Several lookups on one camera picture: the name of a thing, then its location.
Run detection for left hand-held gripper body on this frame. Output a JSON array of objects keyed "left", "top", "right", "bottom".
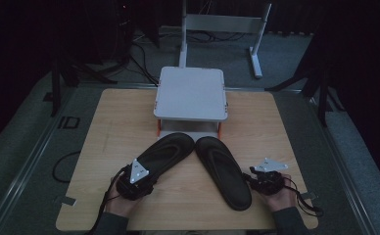
[{"left": 115, "top": 158, "right": 157, "bottom": 202}]

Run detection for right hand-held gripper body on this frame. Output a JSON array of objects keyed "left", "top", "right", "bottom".
[{"left": 250, "top": 157, "right": 290, "bottom": 197}]

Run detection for black slipper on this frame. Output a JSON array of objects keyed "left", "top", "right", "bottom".
[
  {"left": 194, "top": 135, "right": 254, "bottom": 212},
  {"left": 134, "top": 131, "right": 196, "bottom": 197}
]

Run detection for person's right hand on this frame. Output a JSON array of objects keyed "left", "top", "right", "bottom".
[{"left": 263, "top": 173, "right": 299, "bottom": 213}]

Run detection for person's left hand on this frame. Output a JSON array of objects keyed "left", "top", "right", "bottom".
[{"left": 103, "top": 184, "right": 144, "bottom": 218}]

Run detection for grey tape piece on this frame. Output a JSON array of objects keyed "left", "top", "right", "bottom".
[
  {"left": 300, "top": 191, "right": 318, "bottom": 201},
  {"left": 60, "top": 195, "right": 78, "bottom": 208}
]

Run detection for white two-tier shoe rack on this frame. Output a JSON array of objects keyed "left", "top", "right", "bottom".
[{"left": 153, "top": 66, "right": 229, "bottom": 142}]

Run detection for black metal stand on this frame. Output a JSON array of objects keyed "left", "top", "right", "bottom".
[
  {"left": 48, "top": 55, "right": 118, "bottom": 118},
  {"left": 263, "top": 32, "right": 347, "bottom": 128}
]

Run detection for black computer tower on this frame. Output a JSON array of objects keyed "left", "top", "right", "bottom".
[{"left": 79, "top": 0, "right": 137, "bottom": 65}]

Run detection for right hand-held gripper cable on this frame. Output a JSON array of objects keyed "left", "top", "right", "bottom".
[{"left": 282, "top": 175, "right": 325, "bottom": 217}]

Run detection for hand-held gripper cable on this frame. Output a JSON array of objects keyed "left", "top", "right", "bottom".
[
  {"left": 282, "top": 175, "right": 325, "bottom": 217},
  {"left": 85, "top": 165, "right": 129, "bottom": 235}
]

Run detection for left hand-held gripper cable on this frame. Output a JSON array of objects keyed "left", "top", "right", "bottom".
[{"left": 85, "top": 165, "right": 129, "bottom": 235}]

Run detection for looped black cable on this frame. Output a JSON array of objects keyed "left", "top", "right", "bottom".
[{"left": 51, "top": 150, "right": 82, "bottom": 184}]

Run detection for black floor cables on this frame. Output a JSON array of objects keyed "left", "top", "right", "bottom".
[{"left": 125, "top": 41, "right": 161, "bottom": 88}]

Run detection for white metal stand frame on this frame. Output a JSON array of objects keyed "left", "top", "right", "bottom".
[{"left": 177, "top": 0, "right": 273, "bottom": 80}]

